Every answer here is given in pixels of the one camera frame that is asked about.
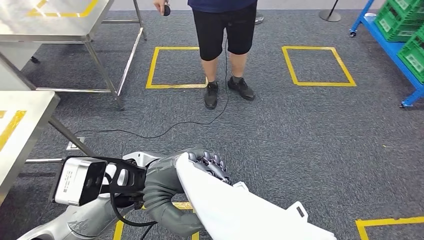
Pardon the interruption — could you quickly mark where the floor power outlet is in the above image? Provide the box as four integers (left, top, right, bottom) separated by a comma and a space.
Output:
65, 136, 86, 151

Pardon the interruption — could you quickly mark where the yellow workbench tape outline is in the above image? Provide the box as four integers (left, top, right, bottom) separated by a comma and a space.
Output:
0, 109, 28, 152

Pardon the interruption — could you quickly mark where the grey barrier post base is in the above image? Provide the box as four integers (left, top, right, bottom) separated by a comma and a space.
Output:
318, 0, 342, 23

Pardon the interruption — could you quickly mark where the steel table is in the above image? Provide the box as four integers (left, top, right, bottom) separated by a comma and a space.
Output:
0, 0, 149, 112

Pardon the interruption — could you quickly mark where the yellow floor tape square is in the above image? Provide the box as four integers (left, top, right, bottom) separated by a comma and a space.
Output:
112, 201, 201, 240
281, 45, 358, 88
145, 46, 210, 90
355, 216, 424, 240

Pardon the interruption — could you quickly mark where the black floor cable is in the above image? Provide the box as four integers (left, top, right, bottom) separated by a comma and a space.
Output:
74, 34, 231, 140

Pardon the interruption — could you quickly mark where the yellow table tape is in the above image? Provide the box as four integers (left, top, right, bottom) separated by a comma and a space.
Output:
25, 0, 100, 18

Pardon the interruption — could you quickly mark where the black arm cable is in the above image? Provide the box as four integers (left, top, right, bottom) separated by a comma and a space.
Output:
108, 192, 159, 240

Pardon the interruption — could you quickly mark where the green plastic crate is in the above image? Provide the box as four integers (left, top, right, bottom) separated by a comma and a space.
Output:
396, 28, 424, 84
374, 0, 424, 43

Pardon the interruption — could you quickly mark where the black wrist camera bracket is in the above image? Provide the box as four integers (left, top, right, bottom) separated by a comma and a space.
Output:
99, 156, 149, 204

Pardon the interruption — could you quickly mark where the white plastic body part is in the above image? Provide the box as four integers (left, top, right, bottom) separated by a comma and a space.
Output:
174, 152, 337, 240

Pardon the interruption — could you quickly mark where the person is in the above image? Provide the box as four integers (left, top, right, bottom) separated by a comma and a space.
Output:
152, 0, 266, 111

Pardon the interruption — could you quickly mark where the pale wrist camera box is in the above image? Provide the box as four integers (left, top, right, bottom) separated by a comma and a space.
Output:
49, 156, 109, 208

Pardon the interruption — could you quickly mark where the person's hand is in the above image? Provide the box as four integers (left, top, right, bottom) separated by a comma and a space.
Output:
153, 0, 169, 16

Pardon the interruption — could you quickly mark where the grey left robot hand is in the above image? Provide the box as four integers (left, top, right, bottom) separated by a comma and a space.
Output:
143, 149, 233, 238

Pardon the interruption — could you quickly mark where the white table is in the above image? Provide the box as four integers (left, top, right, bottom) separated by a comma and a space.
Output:
0, 41, 38, 92

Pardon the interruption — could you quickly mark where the blue metal shelf rack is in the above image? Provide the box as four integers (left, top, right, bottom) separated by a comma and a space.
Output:
349, 0, 424, 109

